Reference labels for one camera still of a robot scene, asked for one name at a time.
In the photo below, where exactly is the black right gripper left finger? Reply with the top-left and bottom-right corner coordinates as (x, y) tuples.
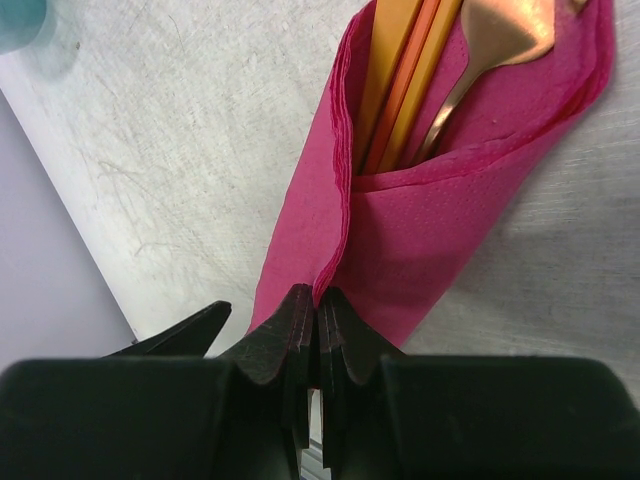
(1, 284), (314, 479)

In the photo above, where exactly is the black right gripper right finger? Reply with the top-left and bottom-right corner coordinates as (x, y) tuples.
(317, 288), (639, 479)

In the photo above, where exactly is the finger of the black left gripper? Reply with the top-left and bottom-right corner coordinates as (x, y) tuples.
(107, 301), (232, 358)

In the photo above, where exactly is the pink paper napkin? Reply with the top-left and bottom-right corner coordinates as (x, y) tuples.
(251, 1), (615, 345)

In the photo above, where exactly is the orange chopstick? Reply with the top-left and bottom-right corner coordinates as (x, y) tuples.
(378, 0), (461, 173)
(361, 1), (439, 175)

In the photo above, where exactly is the rose gold fork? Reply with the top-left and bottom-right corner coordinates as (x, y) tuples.
(411, 0), (556, 166)

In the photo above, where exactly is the teal plastic bin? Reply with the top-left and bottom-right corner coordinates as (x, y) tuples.
(0, 0), (47, 55)

